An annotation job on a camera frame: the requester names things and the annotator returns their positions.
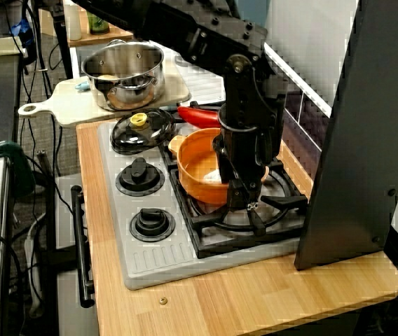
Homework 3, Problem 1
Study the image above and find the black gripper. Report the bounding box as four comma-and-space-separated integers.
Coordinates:
212, 125, 281, 213

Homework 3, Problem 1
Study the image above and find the orange plastic pot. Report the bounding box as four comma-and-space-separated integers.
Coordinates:
168, 127, 270, 207

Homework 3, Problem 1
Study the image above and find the red toy pepper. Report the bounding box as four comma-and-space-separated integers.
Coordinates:
177, 106, 221, 130

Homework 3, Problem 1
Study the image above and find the black stove knob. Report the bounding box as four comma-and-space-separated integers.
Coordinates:
129, 208, 177, 243
115, 157, 166, 197

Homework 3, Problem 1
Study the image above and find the dark tile backsplash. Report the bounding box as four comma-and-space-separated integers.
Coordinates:
261, 41, 333, 165

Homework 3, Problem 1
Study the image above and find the glass lid yellow knob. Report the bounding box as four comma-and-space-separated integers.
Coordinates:
109, 108, 177, 155

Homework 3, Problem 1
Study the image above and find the white ribbed sink drainboard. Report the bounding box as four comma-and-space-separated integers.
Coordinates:
165, 48, 228, 106

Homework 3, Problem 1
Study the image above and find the grey toy stove plate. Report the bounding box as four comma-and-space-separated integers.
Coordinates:
96, 120, 307, 291

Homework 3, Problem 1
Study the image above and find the black side panel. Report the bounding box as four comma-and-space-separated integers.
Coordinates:
294, 0, 398, 271

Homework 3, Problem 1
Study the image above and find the stainless steel pot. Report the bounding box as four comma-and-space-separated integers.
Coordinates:
81, 40, 167, 112

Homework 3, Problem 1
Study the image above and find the teal plastic box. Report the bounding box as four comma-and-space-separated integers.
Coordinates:
239, 0, 270, 27

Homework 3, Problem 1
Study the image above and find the light wooden cutting board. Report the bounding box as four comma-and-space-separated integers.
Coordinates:
17, 64, 192, 129

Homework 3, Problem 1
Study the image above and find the wooden side table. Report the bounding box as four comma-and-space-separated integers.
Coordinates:
39, 8, 134, 48

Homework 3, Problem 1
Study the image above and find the green can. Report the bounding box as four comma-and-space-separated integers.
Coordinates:
86, 10, 111, 35

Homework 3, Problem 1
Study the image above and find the white toy kitchen cabinet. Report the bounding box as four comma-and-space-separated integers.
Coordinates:
54, 173, 100, 336

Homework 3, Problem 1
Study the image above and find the green clamp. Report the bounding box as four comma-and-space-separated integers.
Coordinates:
0, 141, 36, 197

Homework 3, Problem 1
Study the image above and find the white bottle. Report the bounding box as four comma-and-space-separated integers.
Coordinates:
62, 0, 83, 41

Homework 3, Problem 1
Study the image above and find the black oven door handle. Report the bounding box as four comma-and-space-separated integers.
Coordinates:
71, 185, 96, 309

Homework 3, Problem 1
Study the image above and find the black cable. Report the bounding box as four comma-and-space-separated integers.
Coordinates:
1, 0, 65, 178

